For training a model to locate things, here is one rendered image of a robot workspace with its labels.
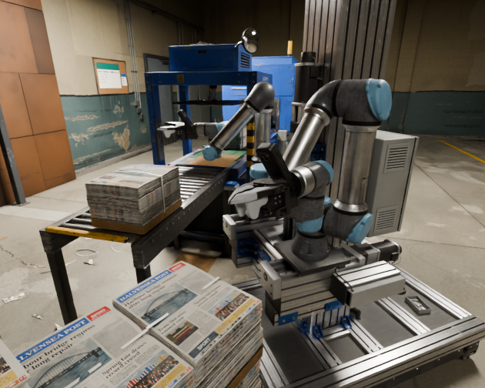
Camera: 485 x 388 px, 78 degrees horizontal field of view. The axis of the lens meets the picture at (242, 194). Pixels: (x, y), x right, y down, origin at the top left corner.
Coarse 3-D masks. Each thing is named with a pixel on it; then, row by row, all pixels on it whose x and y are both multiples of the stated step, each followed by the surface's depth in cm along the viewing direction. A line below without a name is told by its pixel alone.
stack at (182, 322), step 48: (144, 288) 96; (192, 288) 97; (48, 336) 78; (96, 336) 78; (144, 336) 78; (192, 336) 78; (240, 336) 85; (48, 384) 65; (96, 384) 65; (144, 384) 65; (192, 384) 70; (240, 384) 91
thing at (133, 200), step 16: (112, 176) 145; (128, 176) 145; (96, 192) 136; (112, 192) 133; (128, 192) 131; (144, 192) 134; (96, 208) 139; (112, 208) 136; (128, 208) 133; (144, 208) 135; (160, 208) 147; (144, 224) 136
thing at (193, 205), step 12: (228, 168) 248; (216, 180) 216; (228, 180) 242; (204, 192) 194; (216, 192) 218; (192, 204) 178; (204, 204) 196; (168, 216) 156; (180, 216) 163; (192, 216) 179; (156, 228) 144; (168, 228) 151; (180, 228) 164; (144, 240) 132; (156, 240) 141; (168, 240) 152; (132, 252) 130; (144, 252) 131; (156, 252) 142; (144, 264) 132
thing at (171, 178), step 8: (128, 168) 160; (136, 168) 159; (144, 168) 159; (152, 168) 159; (160, 168) 158; (168, 168) 158; (176, 168) 160; (168, 176) 153; (176, 176) 162; (168, 184) 153; (176, 184) 162; (168, 192) 154; (176, 192) 162; (168, 200) 154; (176, 200) 163
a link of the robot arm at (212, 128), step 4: (204, 124) 162; (208, 124) 162; (212, 124) 162; (216, 124) 162; (220, 124) 162; (204, 128) 162; (208, 128) 161; (212, 128) 161; (216, 128) 161; (220, 128) 161; (204, 132) 162; (208, 132) 162; (212, 132) 162; (216, 132) 162; (208, 136) 165; (212, 136) 162
